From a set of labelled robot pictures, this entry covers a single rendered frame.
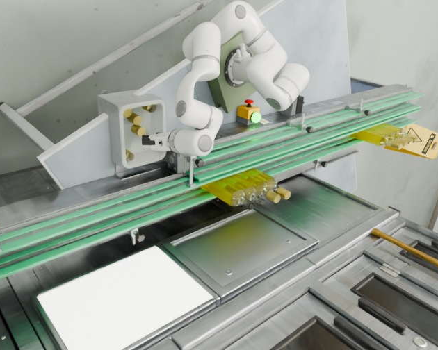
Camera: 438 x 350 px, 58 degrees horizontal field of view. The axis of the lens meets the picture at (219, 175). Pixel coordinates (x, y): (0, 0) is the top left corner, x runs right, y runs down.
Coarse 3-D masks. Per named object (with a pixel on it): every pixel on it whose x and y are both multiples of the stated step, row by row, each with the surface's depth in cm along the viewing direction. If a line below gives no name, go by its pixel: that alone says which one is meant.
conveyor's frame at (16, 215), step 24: (360, 96) 225; (384, 96) 229; (264, 120) 178; (168, 168) 151; (72, 192) 131; (96, 192) 132; (120, 192) 133; (0, 216) 117; (24, 216) 117; (48, 216) 119
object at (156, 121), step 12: (120, 108) 129; (132, 108) 137; (156, 108) 139; (120, 120) 128; (144, 120) 142; (156, 120) 141; (120, 132) 130; (132, 144) 142; (144, 156) 143; (156, 156) 144
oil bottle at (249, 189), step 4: (228, 176) 154; (232, 176) 155; (228, 180) 152; (232, 180) 152; (236, 180) 152; (240, 180) 152; (236, 184) 149; (240, 184) 149; (244, 184) 149; (248, 184) 150; (244, 188) 146; (248, 188) 147; (252, 188) 147; (248, 192) 145; (252, 192) 146; (256, 192) 147; (248, 196) 145
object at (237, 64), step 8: (240, 48) 149; (232, 56) 150; (240, 56) 148; (248, 56) 150; (232, 64) 151; (240, 64) 148; (232, 72) 152; (240, 72) 149; (232, 80) 154; (240, 80) 153
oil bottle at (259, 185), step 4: (244, 172) 157; (236, 176) 156; (240, 176) 154; (244, 176) 154; (248, 176) 154; (252, 176) 154; (244, 180) 153; (248, 180) 152; (252, 180) 152; (256, 180) 152; (260, 180) 152; (252, 184) 150; (256, 184) 149; (260, 184) 149; (264, 184) 150; (256, 188) 149; (260, 188) 148; (260, 192) 149; (260, 196) 150
